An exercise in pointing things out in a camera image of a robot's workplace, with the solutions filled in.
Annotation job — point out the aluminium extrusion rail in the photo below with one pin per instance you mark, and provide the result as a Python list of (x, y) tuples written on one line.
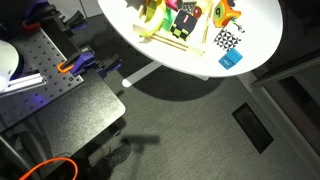
[(21, 84)]

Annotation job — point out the far purple clamp orange handle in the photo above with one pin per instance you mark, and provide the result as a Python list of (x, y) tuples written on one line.
[(41, 11)]

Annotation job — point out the white round table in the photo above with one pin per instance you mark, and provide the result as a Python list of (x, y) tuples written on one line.
[(259, 29)]

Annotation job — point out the near purple clamp orange handle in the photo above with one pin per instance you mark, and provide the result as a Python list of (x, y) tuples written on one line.
[(84, 59)]

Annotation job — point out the red round object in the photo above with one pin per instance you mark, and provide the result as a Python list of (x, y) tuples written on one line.
[(197, 12)]

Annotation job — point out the wooden tray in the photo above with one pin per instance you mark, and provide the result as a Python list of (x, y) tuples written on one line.
[(176, 41)]

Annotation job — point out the yellow banana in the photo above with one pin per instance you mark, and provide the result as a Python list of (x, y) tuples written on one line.
[(156, 21)]

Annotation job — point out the black floor vent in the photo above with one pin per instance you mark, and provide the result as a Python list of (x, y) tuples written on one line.
[(253, 127)]

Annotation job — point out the purple clamp orange handle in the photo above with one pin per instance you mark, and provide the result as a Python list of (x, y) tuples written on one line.
[(84, 59), (41, 11)]

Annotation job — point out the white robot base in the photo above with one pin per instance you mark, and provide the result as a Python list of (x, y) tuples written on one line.
[(9, 60)]

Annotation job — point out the black cube with red mark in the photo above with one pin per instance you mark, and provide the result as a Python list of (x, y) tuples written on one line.
[(183, 25)]

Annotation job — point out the green cube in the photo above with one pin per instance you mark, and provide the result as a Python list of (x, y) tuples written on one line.
[(169, 18)]

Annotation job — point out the black shoe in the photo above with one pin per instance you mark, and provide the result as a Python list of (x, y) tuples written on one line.
[(106, 166)]

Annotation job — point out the black white patterned tile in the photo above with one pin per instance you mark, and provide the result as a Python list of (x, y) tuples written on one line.
[(226, 40)]

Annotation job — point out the pink cube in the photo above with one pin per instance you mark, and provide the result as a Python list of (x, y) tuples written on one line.
[(172, 4)]

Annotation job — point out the black cart top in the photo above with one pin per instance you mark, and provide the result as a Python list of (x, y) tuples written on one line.
[(62, 116)]

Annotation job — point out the grey patterned cube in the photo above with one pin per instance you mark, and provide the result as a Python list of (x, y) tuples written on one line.
[(188, 5)]

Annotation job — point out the black perforated breadboard plate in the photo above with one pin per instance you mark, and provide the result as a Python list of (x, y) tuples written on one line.
[(40, 52)]

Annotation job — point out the white table foot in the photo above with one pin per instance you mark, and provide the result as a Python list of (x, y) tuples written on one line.
[(146, 70)]

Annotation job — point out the orange toy with number nine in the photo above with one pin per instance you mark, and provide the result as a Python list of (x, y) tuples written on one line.
[(224, 12)]

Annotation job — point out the blue cube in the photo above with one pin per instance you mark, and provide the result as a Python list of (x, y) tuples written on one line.
[(230, 59)]

